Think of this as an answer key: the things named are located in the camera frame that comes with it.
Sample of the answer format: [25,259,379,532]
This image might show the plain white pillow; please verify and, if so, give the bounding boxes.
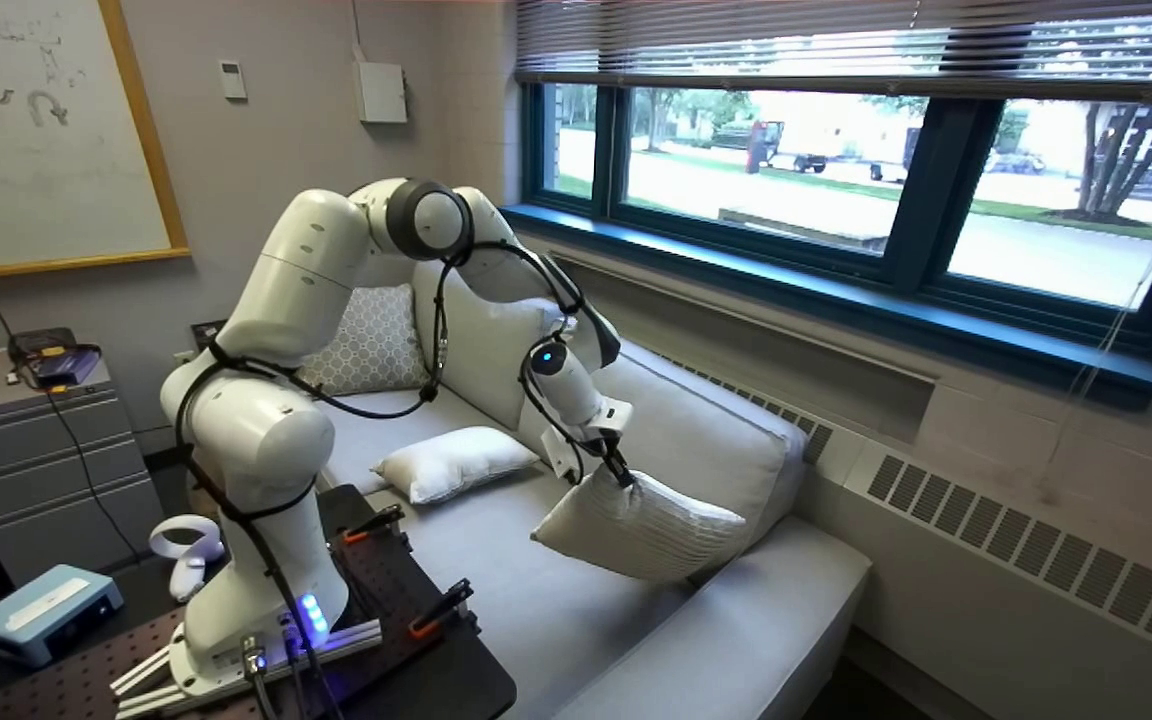
[529,464,751,588]
[372,424,546,511]

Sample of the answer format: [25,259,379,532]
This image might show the tree trunk outside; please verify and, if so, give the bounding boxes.
[1074,97,1152,225]

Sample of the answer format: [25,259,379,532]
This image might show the horizontal window blinds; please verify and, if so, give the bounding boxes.
[512,0,1152,99]

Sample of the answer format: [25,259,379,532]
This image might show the blue electronics box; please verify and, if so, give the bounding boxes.
[0,558,127,673]

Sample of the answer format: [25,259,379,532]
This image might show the beige radiator cover with grille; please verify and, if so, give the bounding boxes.
[711,370,1152,720]

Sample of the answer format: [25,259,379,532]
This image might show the grey fabric couch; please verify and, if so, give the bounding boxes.
[287,253,875,720]

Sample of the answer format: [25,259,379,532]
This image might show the grey patterned pillow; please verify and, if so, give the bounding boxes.
[291,281,434,398]

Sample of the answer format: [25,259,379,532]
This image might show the silver robot base rail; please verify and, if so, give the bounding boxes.
[108,613,390,720]

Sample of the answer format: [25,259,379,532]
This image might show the black device with blue part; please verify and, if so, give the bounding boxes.
[7,323,108,390]

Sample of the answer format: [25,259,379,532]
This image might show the black orange clamp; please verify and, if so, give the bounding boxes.
[335,501,408,552]
[408,575,478,638]

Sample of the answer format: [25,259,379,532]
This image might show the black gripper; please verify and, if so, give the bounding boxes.
[584,420,643,501]

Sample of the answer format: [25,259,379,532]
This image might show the perforated brown mat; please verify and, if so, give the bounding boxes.
[0,604,200,720]

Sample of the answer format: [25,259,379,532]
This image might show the white wall thermostat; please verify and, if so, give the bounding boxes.
[217,56,253,109]

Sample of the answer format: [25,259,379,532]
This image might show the wide teal framed window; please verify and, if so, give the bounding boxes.
[495,70,1152,412]

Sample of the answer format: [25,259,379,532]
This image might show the white truck outside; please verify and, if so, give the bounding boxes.
[743,114,928,189]

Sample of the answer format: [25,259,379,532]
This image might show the grey filing cabinet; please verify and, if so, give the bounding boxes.
[0,346,169,588]

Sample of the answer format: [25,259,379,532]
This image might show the white wall box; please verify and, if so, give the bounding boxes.
[358,56,413,133]

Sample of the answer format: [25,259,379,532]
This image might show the black robot table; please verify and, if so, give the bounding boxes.
[0,478,522,720]

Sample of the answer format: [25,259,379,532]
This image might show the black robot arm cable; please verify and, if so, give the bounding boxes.
[173,237,630,720]

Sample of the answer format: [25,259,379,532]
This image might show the wood framed whiteboard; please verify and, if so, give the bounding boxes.
[0,0,192,287]

